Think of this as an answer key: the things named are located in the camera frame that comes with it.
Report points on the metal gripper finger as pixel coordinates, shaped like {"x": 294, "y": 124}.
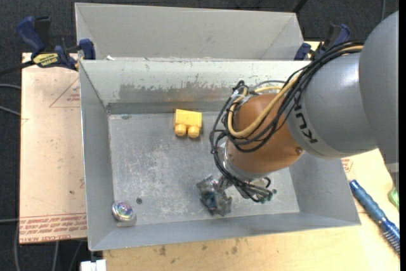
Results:
{"x": 222, "y": 205}
{"x": 206, "y": 184}

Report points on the grey metal bin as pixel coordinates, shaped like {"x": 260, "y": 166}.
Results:
{"x": 165, "y": 168}

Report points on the yellow toy building block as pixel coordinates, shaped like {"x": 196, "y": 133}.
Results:
{"x": 187, "y": 122}

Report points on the clear round glass piece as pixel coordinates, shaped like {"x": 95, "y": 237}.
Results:
{"x": 123, "y": 211}

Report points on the brown cardboard board, red print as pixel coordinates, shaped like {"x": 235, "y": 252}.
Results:
{"x": 50, "y": 142}

